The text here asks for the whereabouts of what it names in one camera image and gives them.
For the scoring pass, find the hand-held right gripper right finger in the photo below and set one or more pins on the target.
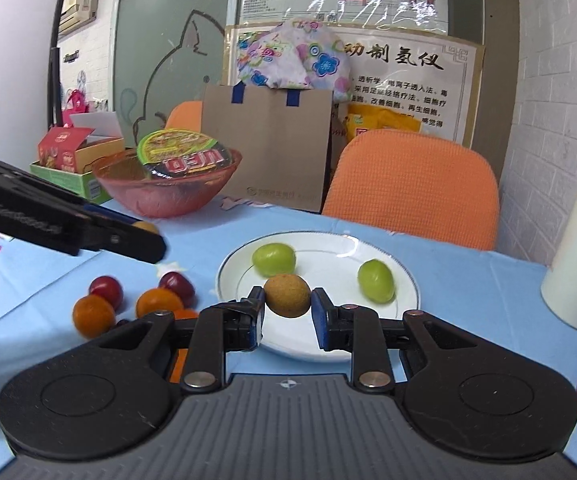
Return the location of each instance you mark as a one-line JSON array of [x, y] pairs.
[[321, 321]]

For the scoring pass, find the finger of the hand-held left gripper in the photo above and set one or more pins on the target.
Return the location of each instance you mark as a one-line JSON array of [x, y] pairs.
[[113, 216], [133, 245]]

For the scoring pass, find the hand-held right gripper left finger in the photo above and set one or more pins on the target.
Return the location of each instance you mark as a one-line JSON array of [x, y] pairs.
[[254, 319]]

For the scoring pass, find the small mandarin orange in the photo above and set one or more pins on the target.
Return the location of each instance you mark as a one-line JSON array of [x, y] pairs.
[[147, 227], [186, 314]]

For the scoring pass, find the brown kiwi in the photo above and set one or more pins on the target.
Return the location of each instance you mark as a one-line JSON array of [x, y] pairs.
[[287, 296]]

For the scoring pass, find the white plate with blue rim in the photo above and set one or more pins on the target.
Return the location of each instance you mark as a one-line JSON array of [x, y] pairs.
[[328, 270]]

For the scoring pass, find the large orange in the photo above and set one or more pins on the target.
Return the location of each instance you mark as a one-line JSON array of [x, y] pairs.
[[158, 304], [92, 316]]

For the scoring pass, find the small dark plum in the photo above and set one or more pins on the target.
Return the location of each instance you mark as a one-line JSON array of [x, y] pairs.
[[122, 322]]

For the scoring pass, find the green carton box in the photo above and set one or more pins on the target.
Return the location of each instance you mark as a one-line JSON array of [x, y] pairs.
[[88, 170]]

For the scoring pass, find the red apple left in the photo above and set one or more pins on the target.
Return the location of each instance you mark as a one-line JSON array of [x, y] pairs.
[[105, 291]]

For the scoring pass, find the red apple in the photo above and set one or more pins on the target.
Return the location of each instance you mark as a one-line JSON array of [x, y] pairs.
[[178, 287], [105, 291]]

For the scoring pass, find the pink plastic bowl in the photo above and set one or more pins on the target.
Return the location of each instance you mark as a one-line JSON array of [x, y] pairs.
[[168, 200]]

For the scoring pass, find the red snack box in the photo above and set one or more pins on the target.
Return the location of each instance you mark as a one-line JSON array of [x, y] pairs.
[[61, 152]]

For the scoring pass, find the red apple centre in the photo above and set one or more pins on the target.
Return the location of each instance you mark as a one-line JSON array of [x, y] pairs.
[[178, 287]]

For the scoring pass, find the large green fruit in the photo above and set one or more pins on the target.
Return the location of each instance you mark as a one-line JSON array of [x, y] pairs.
[[273, 259]]

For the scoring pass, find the small green fruit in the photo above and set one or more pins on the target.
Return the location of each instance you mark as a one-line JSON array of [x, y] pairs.
[[376, 280]]

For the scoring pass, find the instant noodle cup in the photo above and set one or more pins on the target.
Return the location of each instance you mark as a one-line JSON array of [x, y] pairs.
[[188, 160]]

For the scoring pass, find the white paper card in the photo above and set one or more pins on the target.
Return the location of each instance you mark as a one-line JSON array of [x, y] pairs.
[[96, 122]]

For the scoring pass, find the pink gift bag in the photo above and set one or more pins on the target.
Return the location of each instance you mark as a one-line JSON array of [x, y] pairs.
[[76, 102]]

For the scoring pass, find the orange mesh chair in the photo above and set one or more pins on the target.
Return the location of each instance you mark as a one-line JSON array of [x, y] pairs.
[[186, 115]]

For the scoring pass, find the blue star-print tablecloth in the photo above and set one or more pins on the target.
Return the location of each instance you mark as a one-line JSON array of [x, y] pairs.
[[468, 285]]

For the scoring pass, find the orange chair back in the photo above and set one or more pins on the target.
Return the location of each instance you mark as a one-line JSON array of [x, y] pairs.
[[408, 185]]

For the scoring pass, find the brown cardboard box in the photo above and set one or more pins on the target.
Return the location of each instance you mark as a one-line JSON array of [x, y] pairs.
[[268, 150]]

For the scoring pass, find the white air conditioner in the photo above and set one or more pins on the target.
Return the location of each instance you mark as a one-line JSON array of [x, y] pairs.
[[78, 7]]

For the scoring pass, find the yellow snack bag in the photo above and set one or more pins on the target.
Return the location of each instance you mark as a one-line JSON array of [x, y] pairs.
[[383, 120]]

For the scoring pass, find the floral cloth bag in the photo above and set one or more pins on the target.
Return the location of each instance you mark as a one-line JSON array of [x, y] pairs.
[[298, 60]]

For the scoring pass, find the framed wall poster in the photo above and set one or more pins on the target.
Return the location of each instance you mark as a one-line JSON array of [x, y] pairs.
[[418, 85]]

